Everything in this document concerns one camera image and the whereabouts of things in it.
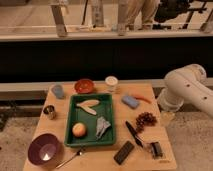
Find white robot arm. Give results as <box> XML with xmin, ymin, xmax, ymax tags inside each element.
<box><xmin>157</xmin><ymin>64</ymin><xmax>213</xmax><ymax>118</ymax></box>

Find white cup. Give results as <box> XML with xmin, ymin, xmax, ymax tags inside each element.
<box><xmin>105</xmin><ymin>76</ymin><xmax>118</xmax><ymax>92</ymax></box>

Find blue plastic cup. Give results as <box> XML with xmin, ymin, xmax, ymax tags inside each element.
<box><xmin>51</xmin><ymin>85</ymin><xmax>64</xmax><ymax>99</ymax></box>

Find small metal cup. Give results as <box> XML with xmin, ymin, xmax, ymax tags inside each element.
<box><xmin>43</xmin><ymin>105</ymin><xmax>56</xmax><ymax>120</ymax></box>

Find red orange bowl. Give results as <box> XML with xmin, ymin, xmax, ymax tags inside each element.
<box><xmin>74</xmin><ymin>79</ymin><xmax>94</xmax><ymax>94</ymax></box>

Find blue sponge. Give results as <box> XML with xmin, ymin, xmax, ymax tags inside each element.
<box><xmin>122</xmin><ymin>95</ymin><xmax>139</xmax><ymax>109</ymax></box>

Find peeled banana piece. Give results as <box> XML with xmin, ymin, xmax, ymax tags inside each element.
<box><xmin>76</xmin><ymin>99</ymin><xmax>100</xmax><ymax>115</ymax></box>

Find green plastic tray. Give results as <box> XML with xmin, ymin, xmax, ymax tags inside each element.
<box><xmin>64</xmin><ymin>93</ymin><xmax>116</xmax><ymax>148</ymax></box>

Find orange carrot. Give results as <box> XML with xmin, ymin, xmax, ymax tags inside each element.
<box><xmin>133</xmin><ymin>95</ymin><xmax>151</xmax><ymax>104</ymax></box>

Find bunch of dark grapes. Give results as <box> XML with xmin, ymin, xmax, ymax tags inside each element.
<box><xmin>136</xmin><ymin>112</ymin><xmax>157</xmax><ymax>133</ymax></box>

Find red yellow apple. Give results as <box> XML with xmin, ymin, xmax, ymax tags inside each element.
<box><xmin>72</xmin><ymin>122</ymin><xmax>87</xmax><ymax>137</ymax></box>

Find black rectangular block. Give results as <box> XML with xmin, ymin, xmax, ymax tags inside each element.
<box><xmin>114</xmin><ymin>141</ymin><xmax>134</xmax><ymax>165</ymax></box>

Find metal spoon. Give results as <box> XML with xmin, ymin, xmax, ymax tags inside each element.
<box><xmin>55</xmin><ymin>149</ymin><xmax>85</xmax><ymax>169</ymax></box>

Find small metal clip object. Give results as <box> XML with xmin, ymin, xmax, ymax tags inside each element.
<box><xmin>150</xmin><ymin>142</ymin><xmax>163</xmax><ymax>159</ymax></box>

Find person legs beige trousers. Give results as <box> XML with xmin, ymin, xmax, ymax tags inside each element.
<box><xmin>126</xmin><ymin>0</ymin><xmax>160</xmax><ymax>30</ymax></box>

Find purple bowl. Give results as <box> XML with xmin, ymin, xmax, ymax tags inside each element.
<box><xmin>27</xmin><ymin>133</ymin><xmax>61</xmax><ymax>166</ymax></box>

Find black equipment background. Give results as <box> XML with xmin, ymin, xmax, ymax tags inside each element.
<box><xmin>153</xmin><ymin>0</ymin><xmax>213</xmax><ymax>30</ymax></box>

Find wooden railing post left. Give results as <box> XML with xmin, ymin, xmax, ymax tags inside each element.
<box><xmin>51</xmin><ymin>0</ymin><xmax>67</xmax><ymax>37</ymax></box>

